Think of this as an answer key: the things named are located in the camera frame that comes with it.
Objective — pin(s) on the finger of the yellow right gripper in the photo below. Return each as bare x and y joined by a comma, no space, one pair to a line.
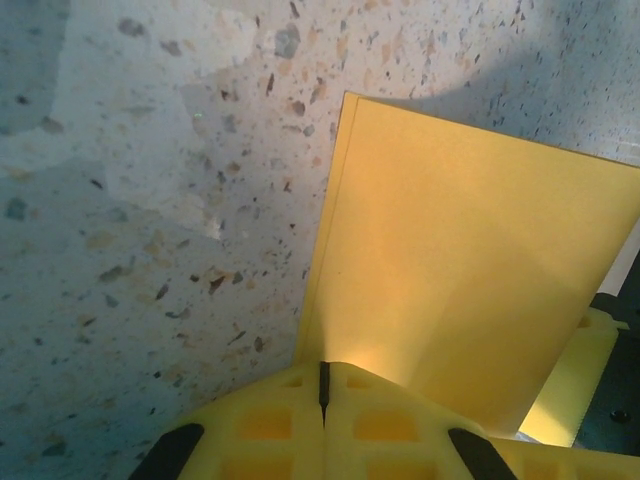
575,465
575,375

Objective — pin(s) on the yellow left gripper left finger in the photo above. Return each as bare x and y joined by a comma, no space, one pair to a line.
310,450

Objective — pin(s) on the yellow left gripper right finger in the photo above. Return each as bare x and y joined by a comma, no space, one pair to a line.
340,450

